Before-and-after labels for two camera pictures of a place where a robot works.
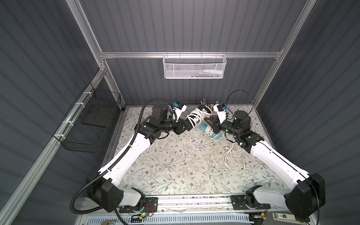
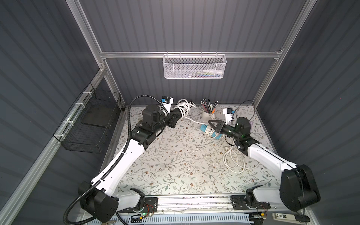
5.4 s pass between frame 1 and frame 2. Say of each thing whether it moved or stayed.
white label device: stayed
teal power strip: stayed
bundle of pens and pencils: stayed
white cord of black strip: moved
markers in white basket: stayed
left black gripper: moved
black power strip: moved
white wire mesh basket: stayed
